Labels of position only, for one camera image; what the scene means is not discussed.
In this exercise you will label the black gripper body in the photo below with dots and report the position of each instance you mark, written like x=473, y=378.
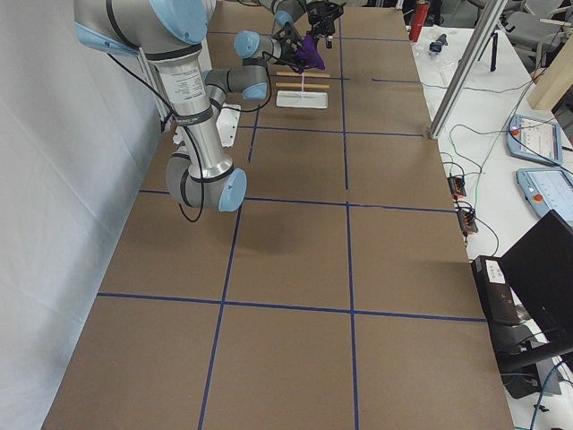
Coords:
x=293, y=47
x=320, y=22

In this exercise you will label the purple towel with loop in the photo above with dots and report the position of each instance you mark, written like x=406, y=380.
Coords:
x=307, y=55

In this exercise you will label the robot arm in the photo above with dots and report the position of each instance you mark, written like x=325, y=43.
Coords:
x=287, y=11
x=170, y=35

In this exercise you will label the longer wooden rack rod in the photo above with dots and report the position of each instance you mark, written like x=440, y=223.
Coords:
x=305, y=74

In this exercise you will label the shorter wooden rack rod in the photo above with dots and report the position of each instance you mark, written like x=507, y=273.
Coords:
x=302, y=86

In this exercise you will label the white towel rack base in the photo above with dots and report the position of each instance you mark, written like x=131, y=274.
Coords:
x=301, y=99

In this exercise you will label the red cylinder bottle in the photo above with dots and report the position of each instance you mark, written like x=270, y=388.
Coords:
x=418, y=20

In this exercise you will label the orange connector hub far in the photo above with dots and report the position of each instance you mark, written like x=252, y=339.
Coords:
x=457, y=187

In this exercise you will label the orange connector hub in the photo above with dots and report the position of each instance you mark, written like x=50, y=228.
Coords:
x=457, y=187
x=466, y=218

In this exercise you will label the white backdrop curtain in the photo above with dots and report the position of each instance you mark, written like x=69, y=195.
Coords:
x=78, y=132

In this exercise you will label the orange connector hub near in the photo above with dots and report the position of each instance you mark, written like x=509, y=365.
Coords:
x=466, y=218

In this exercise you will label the black monitor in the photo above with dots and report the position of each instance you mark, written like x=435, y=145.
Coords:
x=538, y=267

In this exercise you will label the black mini computer box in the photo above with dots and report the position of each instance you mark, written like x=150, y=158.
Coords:
x=497, y=299

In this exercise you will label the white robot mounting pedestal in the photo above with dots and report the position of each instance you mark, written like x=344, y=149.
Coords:
x=218, y=123

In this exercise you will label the grey aluminium frame post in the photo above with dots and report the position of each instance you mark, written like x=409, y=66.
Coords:
x=483, y=30

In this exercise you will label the teach pendant near post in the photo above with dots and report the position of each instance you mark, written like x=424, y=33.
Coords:
x=535, y=139

